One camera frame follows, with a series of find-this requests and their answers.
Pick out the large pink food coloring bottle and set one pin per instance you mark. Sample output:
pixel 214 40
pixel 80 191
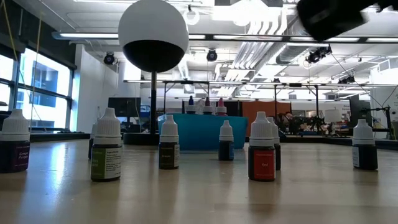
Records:
pixel 221 109

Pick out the small lime green label bottle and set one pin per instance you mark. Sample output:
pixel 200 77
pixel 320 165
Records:
pixel 105 161

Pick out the small blue food coloring bottle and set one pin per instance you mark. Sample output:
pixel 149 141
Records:
pixel 226 151

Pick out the black computer monitor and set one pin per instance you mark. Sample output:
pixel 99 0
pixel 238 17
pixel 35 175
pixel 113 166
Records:
pixel 124 107

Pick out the orange partition panel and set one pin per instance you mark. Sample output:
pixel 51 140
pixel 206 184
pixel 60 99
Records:
pixel 264 107

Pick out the teal plastic bin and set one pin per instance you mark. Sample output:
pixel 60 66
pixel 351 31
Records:
pixel 199 133

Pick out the large purple food coloring bottle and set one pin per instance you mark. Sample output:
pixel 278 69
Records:
pixel 207 109

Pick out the small purple food coloring bottle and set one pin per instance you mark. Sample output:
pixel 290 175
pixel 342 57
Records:
pixel 14 155

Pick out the person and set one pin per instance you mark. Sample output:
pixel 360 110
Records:
pixel 288 119

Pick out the small dark green coloring bottle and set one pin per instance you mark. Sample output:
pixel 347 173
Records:
pixel 90 147

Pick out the small brown food coloring bottle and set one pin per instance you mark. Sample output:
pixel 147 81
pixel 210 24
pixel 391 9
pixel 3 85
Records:
pixel 168 155

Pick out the black ceiling camera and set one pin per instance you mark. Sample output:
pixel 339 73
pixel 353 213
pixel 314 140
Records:
pixel 211 55
pixel 317 55
pixel 109 58

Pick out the small navy food coloring bottle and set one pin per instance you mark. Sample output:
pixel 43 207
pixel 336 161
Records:
pixel 367 157

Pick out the small red food coloring bottle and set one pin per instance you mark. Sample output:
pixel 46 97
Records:
pixel 261 165

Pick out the small black food coloring bottle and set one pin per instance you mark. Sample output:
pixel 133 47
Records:
pixel 278 155

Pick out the white globe lamp black base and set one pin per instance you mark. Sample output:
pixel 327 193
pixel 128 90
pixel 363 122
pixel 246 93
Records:
pixel 152 25

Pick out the small white shade lamp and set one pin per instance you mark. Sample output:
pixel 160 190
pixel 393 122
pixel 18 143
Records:
pixel 332 115

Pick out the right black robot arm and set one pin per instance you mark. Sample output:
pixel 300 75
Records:
pixel 388 3

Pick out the large blue food coloring bottle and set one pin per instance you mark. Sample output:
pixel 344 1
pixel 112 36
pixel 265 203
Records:
pixel 191 109

